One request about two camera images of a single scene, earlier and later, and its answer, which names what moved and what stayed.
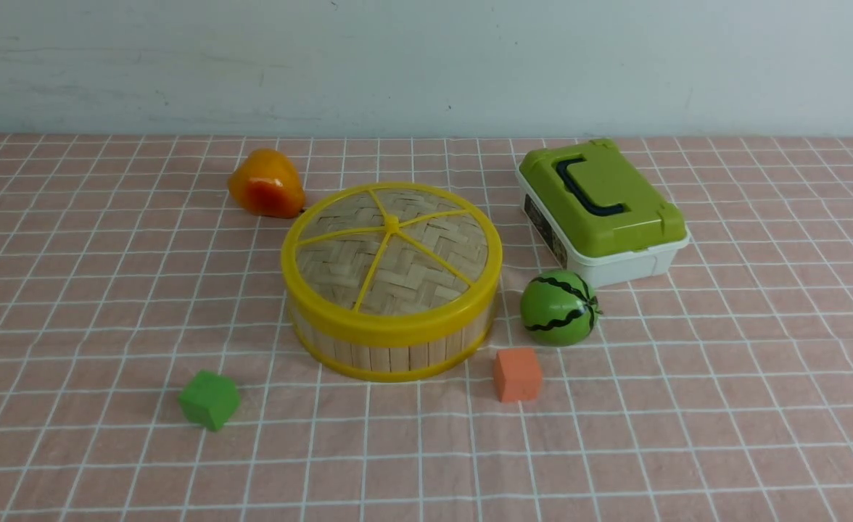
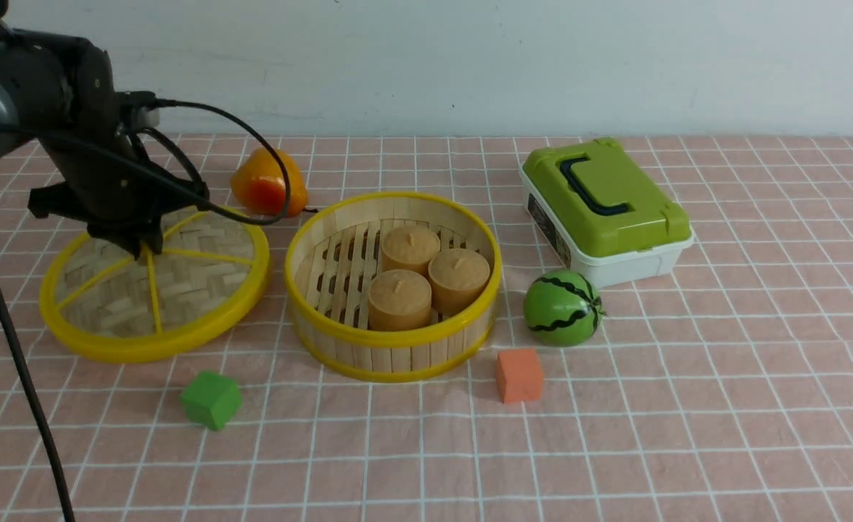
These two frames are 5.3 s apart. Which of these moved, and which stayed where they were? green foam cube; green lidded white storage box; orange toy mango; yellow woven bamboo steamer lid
Moved: yellow woven bamboo steamer lid
Stayed: green foam cube; green lidded white storage box; orange toy mango
